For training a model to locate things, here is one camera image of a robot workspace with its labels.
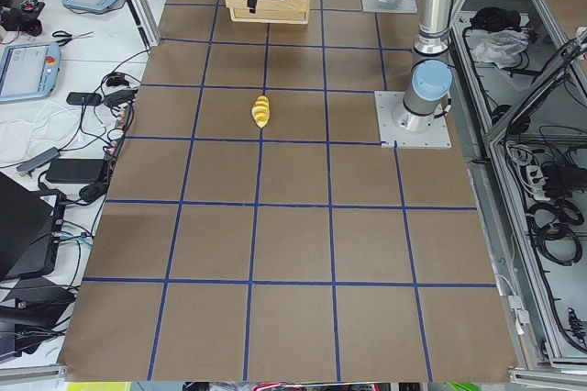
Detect wooden drawer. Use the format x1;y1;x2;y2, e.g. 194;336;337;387
225;0;311;25

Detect toy bread roll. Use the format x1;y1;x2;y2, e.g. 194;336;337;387
251;95;271;128

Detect black scissors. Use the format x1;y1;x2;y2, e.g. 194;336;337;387
51;30;94;47

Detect lower teach pendant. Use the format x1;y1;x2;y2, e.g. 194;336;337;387
1;41;61;103

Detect black cloth bundle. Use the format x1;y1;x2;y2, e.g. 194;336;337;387
470;6;521;32

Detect grey usb hub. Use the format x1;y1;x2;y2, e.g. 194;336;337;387
17;147;61;174

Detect white crumpled cloth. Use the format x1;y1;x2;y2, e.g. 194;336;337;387
471;29;528;68

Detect black power brick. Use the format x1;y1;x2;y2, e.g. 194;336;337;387
45;158;105;184

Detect black laptop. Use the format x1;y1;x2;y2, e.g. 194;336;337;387
1;174;65;281

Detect white power strip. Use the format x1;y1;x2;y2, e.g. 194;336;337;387
505;141;550;202

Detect coiled black cables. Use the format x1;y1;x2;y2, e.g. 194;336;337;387
525;200;587;268

